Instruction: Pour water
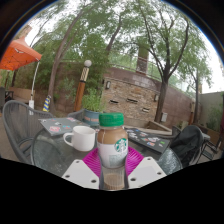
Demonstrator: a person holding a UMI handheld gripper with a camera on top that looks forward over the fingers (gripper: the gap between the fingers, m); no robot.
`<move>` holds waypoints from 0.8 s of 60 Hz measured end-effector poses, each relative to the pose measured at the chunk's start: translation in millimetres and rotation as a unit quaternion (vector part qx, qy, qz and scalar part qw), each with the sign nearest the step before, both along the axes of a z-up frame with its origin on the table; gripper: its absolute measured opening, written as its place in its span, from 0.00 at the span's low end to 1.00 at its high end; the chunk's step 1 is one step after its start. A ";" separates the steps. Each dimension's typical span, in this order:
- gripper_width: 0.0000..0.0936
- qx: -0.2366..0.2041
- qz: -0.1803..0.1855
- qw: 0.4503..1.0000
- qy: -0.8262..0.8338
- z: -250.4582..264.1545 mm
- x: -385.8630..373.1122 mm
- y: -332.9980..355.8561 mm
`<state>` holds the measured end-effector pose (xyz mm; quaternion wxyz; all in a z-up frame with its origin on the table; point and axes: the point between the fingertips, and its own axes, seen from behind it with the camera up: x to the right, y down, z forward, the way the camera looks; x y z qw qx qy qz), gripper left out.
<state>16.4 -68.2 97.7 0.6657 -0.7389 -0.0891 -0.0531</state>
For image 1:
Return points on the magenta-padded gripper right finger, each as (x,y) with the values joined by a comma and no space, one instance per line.
(145,173)

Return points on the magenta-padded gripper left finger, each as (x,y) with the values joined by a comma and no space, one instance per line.
(80,175)

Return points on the green-capped coffee drink bottle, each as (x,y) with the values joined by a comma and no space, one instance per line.
(112,146)

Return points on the black laptop with stickers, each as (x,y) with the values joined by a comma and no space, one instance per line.
(150,140)

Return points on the white ceramic mug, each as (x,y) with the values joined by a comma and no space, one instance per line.
(83,138)

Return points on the silver laptop with stickers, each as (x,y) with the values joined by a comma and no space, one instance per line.
(60,126)

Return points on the potted green plant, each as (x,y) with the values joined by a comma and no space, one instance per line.
(91,103)

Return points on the blue yellow striped bollard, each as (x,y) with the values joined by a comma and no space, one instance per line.
(47,104)

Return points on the orange patio umbrella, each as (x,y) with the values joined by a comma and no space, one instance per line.
(20,55)

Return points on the grey wall utility box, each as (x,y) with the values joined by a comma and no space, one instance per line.
(164,117)

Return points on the wall lantern light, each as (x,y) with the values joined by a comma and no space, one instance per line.
(156,98)
(108,85)

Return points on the globe-topped lamp post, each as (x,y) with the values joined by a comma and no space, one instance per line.
(80,91)

